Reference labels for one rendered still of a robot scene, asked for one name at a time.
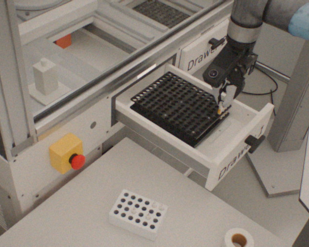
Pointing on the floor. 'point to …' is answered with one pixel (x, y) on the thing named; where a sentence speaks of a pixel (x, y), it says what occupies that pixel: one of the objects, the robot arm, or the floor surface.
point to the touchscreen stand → (290, 128)
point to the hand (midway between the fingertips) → (220, 103)
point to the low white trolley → (197, 219)
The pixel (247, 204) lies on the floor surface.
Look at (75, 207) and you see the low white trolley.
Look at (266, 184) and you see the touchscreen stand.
